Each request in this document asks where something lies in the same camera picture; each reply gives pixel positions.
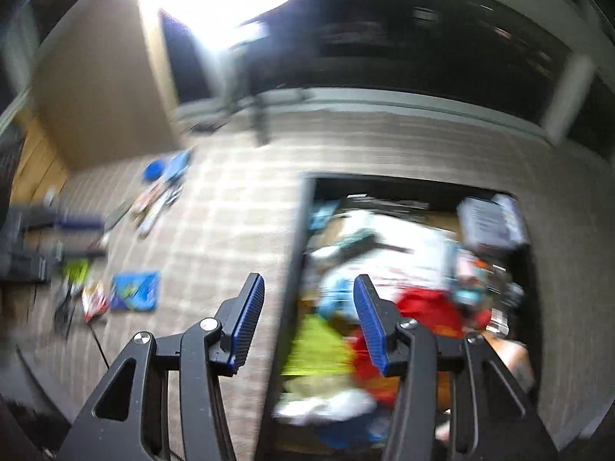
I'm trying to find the yellow green shuttlecock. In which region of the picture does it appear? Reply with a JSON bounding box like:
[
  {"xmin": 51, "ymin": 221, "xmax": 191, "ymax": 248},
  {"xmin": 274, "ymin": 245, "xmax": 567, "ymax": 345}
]
[{"xmin": 281, "ymin": 314, "xmax": 354, "ymax": 377}]

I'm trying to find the blue round lid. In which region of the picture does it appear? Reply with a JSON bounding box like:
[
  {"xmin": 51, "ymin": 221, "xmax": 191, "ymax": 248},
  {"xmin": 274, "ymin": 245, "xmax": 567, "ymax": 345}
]
[{"xmin": 142, "ymin": 159, "xmax": 167, "ymax": 183}]

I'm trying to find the black storage tray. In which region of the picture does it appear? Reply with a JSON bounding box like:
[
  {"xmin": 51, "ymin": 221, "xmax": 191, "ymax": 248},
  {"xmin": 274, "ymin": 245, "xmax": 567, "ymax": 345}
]
[{"xmin": 253, "ymin": 172, "xmax": 543, "ymax": 460}]

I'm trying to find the cardboard box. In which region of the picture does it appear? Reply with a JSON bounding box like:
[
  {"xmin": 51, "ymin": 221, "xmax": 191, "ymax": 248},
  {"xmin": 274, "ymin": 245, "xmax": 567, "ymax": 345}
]
[{"xmin": 31, "ymin": 0, "xmax": 179, "ymax": 171}]

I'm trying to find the plaid woven mat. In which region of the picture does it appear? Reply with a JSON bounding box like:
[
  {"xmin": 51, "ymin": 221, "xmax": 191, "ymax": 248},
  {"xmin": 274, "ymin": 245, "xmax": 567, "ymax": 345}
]
[{"xmin": 19, "ymin": 111, "xmax": 614, "ymax": 460}]

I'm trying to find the red fabric bag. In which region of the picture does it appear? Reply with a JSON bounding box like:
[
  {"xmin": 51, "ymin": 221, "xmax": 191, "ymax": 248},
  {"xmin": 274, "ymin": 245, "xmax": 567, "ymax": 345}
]
[{"xmin": 350, "ymin": 286, "xmax": 465, "ymax": 409}]

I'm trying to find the black light tripod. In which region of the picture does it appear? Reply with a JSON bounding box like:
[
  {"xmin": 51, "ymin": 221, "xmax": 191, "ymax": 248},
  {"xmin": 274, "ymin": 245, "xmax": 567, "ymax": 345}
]
[{"xmin": 210, "ymin": 56, "xmax": 309, "ymax": 148}]

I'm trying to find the blue snack packet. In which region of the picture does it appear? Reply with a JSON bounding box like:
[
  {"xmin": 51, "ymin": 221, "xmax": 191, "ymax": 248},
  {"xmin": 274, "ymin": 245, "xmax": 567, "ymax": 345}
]
[{"xmin": 110, "ymin": 272, "xmax": 160, "ymax": 312}]

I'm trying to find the wooden board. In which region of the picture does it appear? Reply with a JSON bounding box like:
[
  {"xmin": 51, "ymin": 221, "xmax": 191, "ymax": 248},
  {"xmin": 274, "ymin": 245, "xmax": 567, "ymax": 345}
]
[{"xmin": 10, "ymin": 109, "xmax": 69, "ymax": 204}]

